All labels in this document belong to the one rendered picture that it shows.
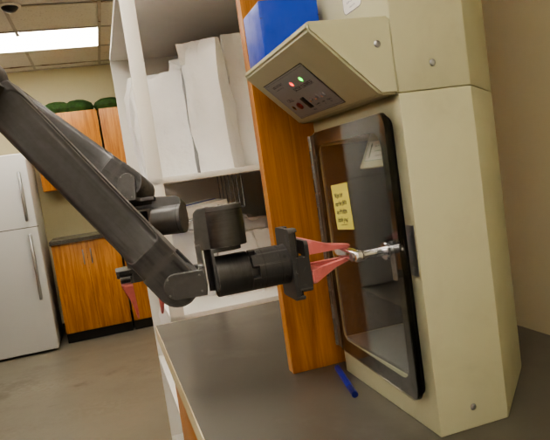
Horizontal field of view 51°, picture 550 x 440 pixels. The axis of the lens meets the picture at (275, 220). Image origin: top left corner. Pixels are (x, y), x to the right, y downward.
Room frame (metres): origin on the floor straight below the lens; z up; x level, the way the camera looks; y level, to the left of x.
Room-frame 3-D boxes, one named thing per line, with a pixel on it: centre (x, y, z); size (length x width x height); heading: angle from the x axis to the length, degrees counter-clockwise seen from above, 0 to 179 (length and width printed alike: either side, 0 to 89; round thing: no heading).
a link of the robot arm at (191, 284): (0.81, 0.10, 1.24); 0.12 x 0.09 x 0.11; 96
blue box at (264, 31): (1.00, -0.06, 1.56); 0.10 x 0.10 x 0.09; 16
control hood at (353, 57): (0.90, -0.08, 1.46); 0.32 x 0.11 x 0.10; 16
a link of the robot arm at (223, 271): (0.81, 0.07, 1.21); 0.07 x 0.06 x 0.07; 106
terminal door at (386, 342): (0.92, -0.13, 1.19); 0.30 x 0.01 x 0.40; 14
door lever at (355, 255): (0.84, -0.11, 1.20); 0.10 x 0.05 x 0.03; 14
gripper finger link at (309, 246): (0.84, -0.06, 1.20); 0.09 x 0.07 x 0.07; 106
